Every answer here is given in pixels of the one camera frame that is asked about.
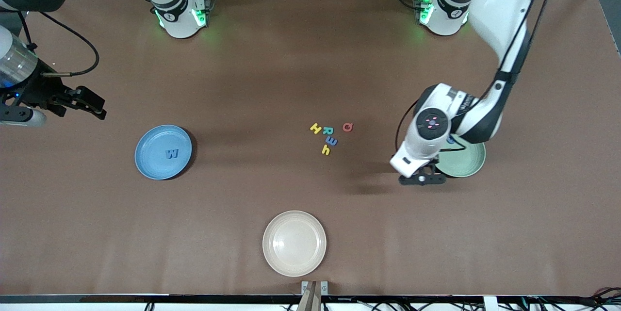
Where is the green plate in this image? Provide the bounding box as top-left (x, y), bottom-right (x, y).
top-left (434, 134), bottom-right (486, 178)

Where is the blue plate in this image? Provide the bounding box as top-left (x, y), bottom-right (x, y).
top-left (134, 125), bottom-right (193, 180)

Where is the beige plate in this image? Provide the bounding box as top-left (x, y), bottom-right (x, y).
top-left (262, 211), bottom-right (327, 278)

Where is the brown table mat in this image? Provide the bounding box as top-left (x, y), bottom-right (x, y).
top-left (0, 0), bottom-right (621, 297)

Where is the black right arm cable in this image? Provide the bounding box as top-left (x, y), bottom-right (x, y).
top-left (17, 10), bottom-right (100, 77)

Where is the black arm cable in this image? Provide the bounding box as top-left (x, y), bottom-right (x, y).
top-left (395, 99), bottom-right (421, 152)
top-left (17, 10), bottom-right (100, 77)

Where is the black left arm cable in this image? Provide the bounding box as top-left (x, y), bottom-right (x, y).
top-left (395, 99), bottom-right (421, 152)

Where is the metal table edge bracket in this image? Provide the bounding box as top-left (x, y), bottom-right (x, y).
top-left (301, 280), bottom-right (329, 296)

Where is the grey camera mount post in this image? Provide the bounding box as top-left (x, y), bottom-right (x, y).
top-left (296, 281), bottom-right (323, 311)

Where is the black cable bundle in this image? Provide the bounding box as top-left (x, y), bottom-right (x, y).
top-left (519, 286), bottom-right (621, 311)

